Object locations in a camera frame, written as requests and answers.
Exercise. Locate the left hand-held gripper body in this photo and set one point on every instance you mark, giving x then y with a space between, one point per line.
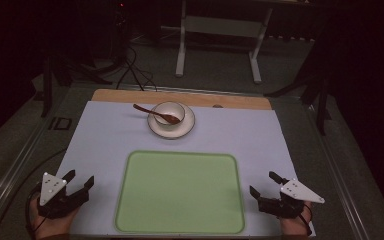
58 200

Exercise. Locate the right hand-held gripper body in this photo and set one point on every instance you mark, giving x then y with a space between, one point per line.
288 201

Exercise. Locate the person's right hand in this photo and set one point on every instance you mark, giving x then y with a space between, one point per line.
293 226

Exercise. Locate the person's left hand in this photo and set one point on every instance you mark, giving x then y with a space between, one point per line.
51 225

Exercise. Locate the pale lavender table mat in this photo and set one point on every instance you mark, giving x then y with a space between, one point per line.
103 140

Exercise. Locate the green tray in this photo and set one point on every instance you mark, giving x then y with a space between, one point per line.
180 192

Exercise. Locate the black stand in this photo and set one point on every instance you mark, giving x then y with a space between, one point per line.
321 100
47 86

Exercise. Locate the white saucer plate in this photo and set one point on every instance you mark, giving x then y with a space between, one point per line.
186 126

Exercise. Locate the brown wooden spoon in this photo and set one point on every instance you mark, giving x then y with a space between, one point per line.
153 113

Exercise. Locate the white bowl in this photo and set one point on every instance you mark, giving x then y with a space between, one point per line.
170 110

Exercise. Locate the black floor socket frame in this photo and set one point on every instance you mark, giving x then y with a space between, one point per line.
60 123

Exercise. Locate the metal floor rail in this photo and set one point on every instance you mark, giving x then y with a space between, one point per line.
11 173
340 186

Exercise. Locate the white metal stand frame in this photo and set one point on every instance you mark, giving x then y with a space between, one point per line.
256 60

